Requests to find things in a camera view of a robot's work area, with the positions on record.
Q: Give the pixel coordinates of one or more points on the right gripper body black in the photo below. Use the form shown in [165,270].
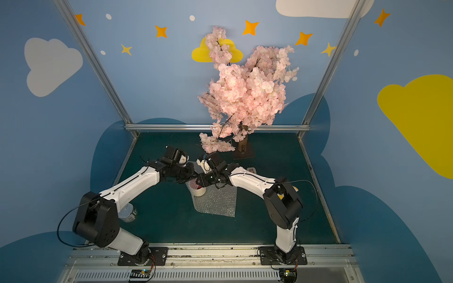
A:
[206,175]

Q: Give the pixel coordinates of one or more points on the controller board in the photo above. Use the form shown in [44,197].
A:
[287,275]
[140,276]

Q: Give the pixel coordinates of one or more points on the white tape dispenser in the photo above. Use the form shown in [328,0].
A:
[252,170]

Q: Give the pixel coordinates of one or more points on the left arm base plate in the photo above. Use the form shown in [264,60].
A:
[147,256]

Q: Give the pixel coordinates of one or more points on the aluminium frame post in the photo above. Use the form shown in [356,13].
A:
[70,19]
[359,9]

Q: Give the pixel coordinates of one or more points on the aluminium frame right post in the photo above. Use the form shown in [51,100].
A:
[359,9]

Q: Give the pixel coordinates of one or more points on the left controller board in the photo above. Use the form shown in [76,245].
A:
[140,276]

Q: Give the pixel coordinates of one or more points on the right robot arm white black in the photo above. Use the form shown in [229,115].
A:
[282,201]

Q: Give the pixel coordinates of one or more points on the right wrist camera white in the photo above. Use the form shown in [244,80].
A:
[204,165]

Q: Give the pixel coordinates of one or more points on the pink cherry blossom tree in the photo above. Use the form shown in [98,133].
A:
[244,97]

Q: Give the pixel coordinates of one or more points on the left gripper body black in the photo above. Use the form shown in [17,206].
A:
[186,173]

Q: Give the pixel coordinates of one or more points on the clear bubble wrap sheet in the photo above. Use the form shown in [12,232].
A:
[220,200]

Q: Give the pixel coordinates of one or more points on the white mug red inside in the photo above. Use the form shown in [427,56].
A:
[195,189]

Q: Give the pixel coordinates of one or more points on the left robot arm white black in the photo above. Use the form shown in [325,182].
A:
[97,217]

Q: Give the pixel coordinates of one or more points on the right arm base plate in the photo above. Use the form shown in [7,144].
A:
[271,255]

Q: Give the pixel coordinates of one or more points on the right controller board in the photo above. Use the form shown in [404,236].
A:
[287,275]

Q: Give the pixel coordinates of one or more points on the aluminium frame left post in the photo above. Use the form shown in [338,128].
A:
[70,19]

